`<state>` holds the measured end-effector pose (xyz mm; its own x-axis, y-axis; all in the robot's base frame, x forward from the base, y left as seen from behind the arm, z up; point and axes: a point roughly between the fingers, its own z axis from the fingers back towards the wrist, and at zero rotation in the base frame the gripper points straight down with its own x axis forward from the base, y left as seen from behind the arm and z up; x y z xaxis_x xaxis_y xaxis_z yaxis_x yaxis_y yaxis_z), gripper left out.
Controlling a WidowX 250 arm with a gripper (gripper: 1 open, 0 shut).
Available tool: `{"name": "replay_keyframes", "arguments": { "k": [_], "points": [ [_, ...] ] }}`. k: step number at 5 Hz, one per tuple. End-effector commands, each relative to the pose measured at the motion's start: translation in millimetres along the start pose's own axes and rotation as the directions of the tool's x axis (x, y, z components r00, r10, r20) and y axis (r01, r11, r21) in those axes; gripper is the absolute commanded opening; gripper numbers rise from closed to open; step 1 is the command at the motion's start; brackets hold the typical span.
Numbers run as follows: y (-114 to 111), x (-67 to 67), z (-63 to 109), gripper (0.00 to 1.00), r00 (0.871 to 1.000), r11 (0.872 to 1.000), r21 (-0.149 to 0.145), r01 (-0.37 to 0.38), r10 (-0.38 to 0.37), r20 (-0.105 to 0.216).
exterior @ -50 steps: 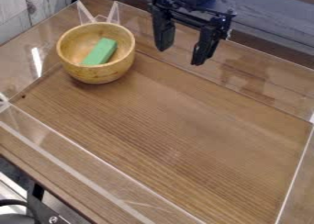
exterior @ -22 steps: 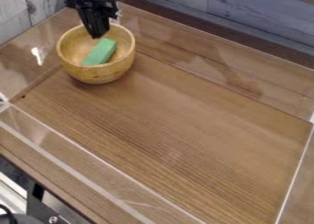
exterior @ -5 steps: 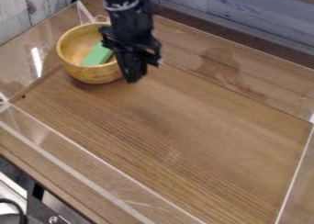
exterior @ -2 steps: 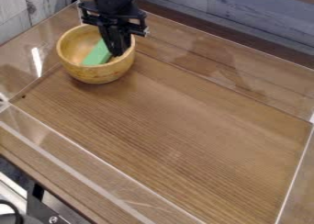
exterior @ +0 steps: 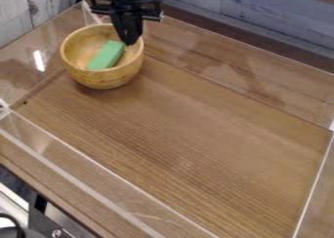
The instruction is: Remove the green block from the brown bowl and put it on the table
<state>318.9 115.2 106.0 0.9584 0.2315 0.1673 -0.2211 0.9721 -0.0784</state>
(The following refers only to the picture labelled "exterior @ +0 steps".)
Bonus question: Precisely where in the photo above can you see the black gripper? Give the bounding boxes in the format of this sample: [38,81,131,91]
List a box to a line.
[89,0,163,46]

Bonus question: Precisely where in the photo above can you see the brown wooden bowl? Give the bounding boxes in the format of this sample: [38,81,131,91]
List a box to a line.
[61,23,143,89]

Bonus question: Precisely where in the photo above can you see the green rectangular block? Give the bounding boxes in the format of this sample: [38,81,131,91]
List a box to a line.
[86,41,126,70]

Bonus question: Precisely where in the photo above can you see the clear acrylic barrier panels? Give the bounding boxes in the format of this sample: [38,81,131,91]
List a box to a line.
[0,5,334,238]

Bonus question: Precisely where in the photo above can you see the black table leg bracket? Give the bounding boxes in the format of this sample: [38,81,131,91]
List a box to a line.
[28,195,75,238]

